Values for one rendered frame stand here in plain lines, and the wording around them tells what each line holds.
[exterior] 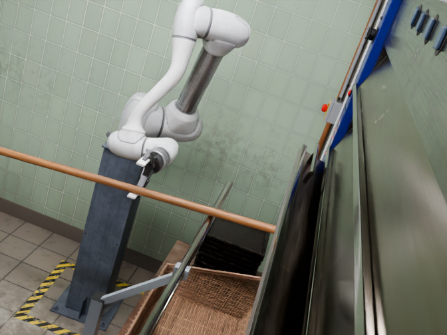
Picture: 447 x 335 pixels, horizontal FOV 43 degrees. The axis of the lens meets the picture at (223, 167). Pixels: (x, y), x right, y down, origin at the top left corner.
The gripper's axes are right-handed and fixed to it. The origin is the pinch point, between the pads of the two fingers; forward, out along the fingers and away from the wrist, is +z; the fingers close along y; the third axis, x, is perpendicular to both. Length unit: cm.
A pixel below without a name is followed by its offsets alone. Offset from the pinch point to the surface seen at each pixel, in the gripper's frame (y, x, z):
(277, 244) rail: -25, -53, 53
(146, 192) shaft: 3.2, -4.8, -0.2
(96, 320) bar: 32, -10, 39
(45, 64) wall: 14, 102, -123
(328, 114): -25, -60, -88
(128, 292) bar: 17.7, -16.5, 38.0
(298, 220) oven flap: -22, -57, 29
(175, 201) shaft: 1.7, -16.2, 0.6
